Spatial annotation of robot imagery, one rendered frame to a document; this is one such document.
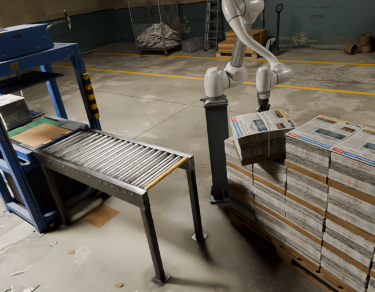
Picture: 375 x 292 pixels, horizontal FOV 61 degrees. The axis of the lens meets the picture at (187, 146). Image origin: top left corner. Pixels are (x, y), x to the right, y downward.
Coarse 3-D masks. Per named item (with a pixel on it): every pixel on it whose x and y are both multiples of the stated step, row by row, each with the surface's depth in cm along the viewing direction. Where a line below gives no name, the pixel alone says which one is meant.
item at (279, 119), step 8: (264, 112) 219; (272, 112) 217; (280, 112) 215; (272, 120) 208; (280, 120) 207; (288, 120) 205; (280, 128) 198; (288, 128) 197; (280, 136) 199; (280, 144) 202; (280, 152) 206
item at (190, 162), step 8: (80, 128) 308; (88, 128) 305; (112, 136) 281; (120, 136) 279; (144, 144) 259; (152, 144) 258; (168, 152) 243; (176, 152) 241; (184, 152) 239; (192, 160) 235; (184, 168) 240; (192, 168) 237
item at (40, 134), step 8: (32, 128) 323; (40, 128) 320; (48, 128) 318; (56, 128) 315; (16, 136) 309; (24, 136) 306; (32, 136) 304; (40, 136) 302; (48, 136) 299; (56, 136) 297; (32, 144) 287
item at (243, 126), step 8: (232, 120) 218; (240, 120) 215; (248, 120) 213; (232, 128) 217; (240, 128) 206; (248, 128) 204; (256, 128) 202; (240, 136) 198; (248, 136) 198; (256, 136) 198; (240, 144) 201; (248, 144) 201; (256, 144) 201; (240, 152) 205; (248, 152) 204; (256, 152) 205
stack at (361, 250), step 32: (256, 192) 233; (320, 192) 185; (256, 224) 250; (320, 224) 192; (352, 224) 174; (288, 256) 231; (320, 256) 203; (352, 256) 181; (320, 288) 215; (352, 288) 191
